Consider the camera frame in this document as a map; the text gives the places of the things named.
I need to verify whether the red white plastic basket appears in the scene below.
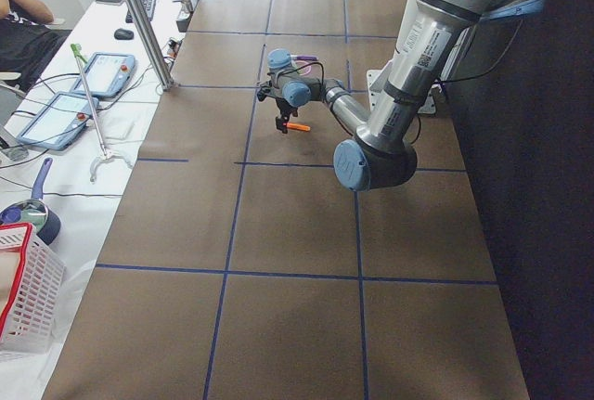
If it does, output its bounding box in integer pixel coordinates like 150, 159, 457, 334
1, 223, 65, 361

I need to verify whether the black computer mouse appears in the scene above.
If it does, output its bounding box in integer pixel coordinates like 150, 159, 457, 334
113, 28, 135, 41

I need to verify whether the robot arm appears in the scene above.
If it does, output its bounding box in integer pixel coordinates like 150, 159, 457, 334
257, 0, 546, 191

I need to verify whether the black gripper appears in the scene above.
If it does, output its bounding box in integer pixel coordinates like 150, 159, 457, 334
275, 98, 297, 134

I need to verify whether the seated person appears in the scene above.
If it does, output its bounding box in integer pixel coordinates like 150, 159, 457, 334
1, 0, 71, 92

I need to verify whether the reacher grabber tool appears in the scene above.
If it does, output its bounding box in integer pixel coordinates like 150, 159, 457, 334
71, 44, 134, 183

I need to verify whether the purple highlighter pen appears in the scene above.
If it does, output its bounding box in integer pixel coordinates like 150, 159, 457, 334
291, 55, 318, 61

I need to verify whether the aluminium frame post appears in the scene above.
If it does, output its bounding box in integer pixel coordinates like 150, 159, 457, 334
125, 0, 174, 91

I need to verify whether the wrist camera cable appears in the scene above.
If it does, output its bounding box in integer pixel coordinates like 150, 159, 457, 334
287, 60, 326, 90

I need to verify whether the far teach pendant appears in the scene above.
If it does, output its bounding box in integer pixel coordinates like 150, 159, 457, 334
84, 52, 136, 98

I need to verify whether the smartphone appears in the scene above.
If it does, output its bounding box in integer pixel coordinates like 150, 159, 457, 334
95, 0, 124, 6

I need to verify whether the blue frying pan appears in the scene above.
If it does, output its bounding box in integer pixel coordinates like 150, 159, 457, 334
1, 158, 61, 245

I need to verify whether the orange highlighter pen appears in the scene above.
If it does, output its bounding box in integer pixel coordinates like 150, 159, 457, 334
287, 123, 311, 132

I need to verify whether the near teach pendant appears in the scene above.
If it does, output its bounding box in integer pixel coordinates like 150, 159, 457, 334
17, 92, 92, 150

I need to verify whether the teach pendant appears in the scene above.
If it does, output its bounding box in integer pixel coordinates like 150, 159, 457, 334
84, 52, 136, 98
17, 92, 92, 150

